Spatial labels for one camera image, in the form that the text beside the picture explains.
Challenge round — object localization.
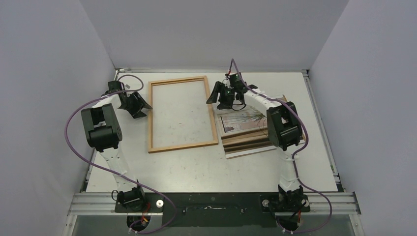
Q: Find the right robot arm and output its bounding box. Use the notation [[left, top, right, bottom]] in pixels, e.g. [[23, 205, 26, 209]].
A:
[[206, 73, 310, 213]]

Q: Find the brown backing board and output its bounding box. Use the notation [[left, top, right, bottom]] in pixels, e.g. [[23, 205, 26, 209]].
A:
[[274, 95, 306, 144]]

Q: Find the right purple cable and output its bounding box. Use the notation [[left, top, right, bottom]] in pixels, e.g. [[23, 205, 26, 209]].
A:
[[228, 59, 333, 235]]

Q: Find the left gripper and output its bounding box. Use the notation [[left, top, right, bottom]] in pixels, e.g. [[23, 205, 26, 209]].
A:
[[119, 92, 151, 118]]

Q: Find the photo print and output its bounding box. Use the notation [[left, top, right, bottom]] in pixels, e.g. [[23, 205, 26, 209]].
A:
[[216, 95, 307, 160]]

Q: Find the aluminium rail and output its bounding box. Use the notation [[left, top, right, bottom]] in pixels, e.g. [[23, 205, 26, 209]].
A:
[[68, 192, 361, 216]]

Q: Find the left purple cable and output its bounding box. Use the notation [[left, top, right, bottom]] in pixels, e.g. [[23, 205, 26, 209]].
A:
[[64, 74, 178, 235]]

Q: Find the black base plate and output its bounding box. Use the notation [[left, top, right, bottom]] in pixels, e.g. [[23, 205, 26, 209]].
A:
[[111, 191, 310, 231]]

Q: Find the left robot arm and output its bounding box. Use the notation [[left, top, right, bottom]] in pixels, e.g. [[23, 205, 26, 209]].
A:
[[81, 81, 152, 212]]

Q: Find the wooden picture frame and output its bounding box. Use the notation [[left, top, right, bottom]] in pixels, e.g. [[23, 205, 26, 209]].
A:
[[148, 75, 218, 153]]

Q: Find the purple cable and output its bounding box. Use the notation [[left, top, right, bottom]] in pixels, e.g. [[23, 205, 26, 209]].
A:
[[64, 74, 178, 235], [228, 59, 333, 235]]

